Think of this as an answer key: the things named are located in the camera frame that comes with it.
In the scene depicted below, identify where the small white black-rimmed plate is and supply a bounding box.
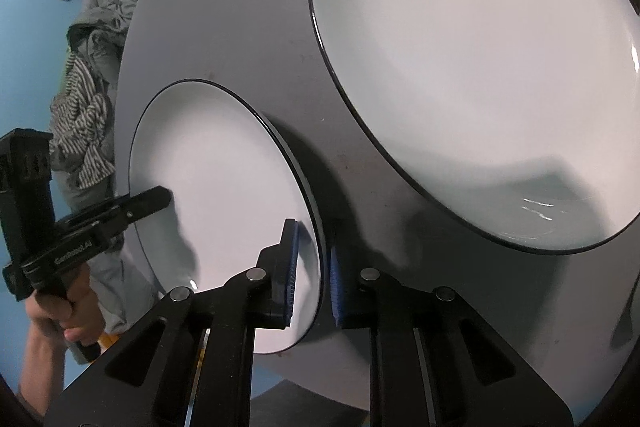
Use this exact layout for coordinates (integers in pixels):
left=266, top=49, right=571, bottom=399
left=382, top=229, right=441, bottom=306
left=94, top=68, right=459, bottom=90
left=128, top=79, right=326, bottom=355

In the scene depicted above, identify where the person's left forearm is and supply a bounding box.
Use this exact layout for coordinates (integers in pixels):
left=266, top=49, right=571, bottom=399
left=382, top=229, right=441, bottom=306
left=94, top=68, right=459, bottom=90
left=18, top=319, right=67, bottom=417

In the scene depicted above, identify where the person's left hand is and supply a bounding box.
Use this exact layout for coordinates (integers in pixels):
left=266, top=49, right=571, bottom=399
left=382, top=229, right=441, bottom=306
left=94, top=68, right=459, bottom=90
left=25, top=263, right=105, bottom=349

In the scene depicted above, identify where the white bed mattress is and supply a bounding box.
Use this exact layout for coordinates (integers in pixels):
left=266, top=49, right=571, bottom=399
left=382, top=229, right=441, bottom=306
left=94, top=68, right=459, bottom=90
left=52, top=170, right=158, bottom=335

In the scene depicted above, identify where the black-white striped cloth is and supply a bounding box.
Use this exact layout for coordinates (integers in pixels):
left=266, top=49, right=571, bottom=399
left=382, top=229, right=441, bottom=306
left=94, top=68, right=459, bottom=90
left=49, top=51, right=115, bottom=191

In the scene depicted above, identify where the large white black-rimmed plate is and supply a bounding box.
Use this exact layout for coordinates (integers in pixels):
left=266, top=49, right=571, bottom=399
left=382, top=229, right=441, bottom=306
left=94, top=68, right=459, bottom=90
left=309, top=0, right=639, bottom=254

